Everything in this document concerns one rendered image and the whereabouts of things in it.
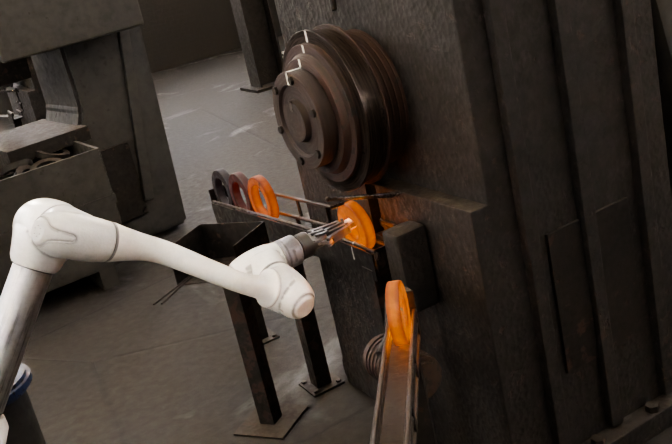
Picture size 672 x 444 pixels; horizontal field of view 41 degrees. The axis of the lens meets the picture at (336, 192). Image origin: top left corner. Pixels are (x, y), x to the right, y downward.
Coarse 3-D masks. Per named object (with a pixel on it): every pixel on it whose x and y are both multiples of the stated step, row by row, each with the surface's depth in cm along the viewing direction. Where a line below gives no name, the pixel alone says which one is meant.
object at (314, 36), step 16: (320, 32) 242; (336, 32) 241; (288, 48) 256; (336, 48) 233; (352, 48) 235; (336, 64) 234; (352, 64) 232; (352, 80) 229; (368, 80) 232; (368, 96) 231; (368, 112) 231; (384, 112) 234; (368, 128) 231; (384, 128) 235; (368, 144) 234; (384, 144) 237; (368, 160) 236; (384, 160) 242; (368, 176) 245
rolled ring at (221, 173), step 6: (222, 168) 356; (216, 174) 356; (222, 174) 351; (228, 174) 352; (216, 180) 360; (222, 180) 352; (228, 180) 350; (216, 186) 362; (222, 186) 364; (228, 186) 349; (216, 192) 363; (222, 192) 364; (228, 192) 350; (222, 198) 363
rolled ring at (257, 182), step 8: (256, 176) 323; (248, 184) 329; (256, 184) 322; (264, 184) 318; (248, 192) 332; (256, 192) 330; (264, 192) 317; (272, 192) 318; (256, 200) 331; (272, 200) 317; (256, 208) 330; (264, 208) 331; (272, 208) 318; (272, 216) 320
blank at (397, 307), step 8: (400, 280) 215; (392, 288) 210; (400, 288) 212; (392, 296) 208; (400, 296) 210; (392, 304) 207; (400, 304) 208; (408, 304) 221; (392, 312) 207; (400, 312) 207; (408, 312) 219; (392, 320) 207; (400, 320) 206; (408, 320) 216; (392, 328) 207; (400, 328) 207; (408, 328) 214; (392, 336) 208; (400, 336) 208; (408, 336) 212; (400, 344) 211; (408, 344) 213
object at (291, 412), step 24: (192, 240) 304; (216, 240) 308; (240, 240) 284; (264, 240) 296; (240, 312) 298; (240, 336) 302; (264, 360) 307; (264, 384) 306; (264, 408) 310; (288, 408) 319; (240, 432) 310; (264, 432) 307; (288, 432) 305
